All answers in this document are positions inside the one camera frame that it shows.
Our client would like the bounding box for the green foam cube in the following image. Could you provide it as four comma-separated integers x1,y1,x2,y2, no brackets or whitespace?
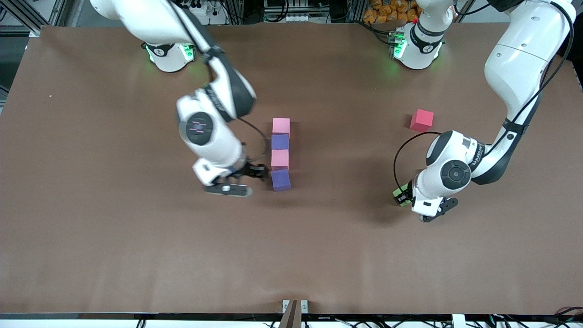
392,186,413,207

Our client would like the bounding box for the red foam cube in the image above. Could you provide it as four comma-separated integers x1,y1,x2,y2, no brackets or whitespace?
410,109,435,133

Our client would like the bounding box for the brown table cover sheet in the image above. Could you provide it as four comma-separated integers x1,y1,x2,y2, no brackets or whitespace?
0,23,583,316

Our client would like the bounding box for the brown pole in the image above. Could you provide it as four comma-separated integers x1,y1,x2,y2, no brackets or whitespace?
278,299,302,328

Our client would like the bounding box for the metal equipment rack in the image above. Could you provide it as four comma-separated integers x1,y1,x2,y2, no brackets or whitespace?
228,0,360,24

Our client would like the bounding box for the bag of orange items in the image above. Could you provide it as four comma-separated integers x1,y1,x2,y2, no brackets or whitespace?
363,0,422,24

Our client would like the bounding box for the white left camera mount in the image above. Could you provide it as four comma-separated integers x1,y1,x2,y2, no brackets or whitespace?
411,195,445,217

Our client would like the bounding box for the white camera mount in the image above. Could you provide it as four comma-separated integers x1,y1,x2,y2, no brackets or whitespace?
411,195,445,217
193,159,225,186

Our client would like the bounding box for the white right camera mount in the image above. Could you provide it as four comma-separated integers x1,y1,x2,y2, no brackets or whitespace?
193,159,225,186

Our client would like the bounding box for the small metal bracket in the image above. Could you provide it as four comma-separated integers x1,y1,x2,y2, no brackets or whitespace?
282,299,309,315

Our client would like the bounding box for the aluminium frame profile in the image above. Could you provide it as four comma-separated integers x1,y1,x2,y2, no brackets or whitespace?
0,7,69,38

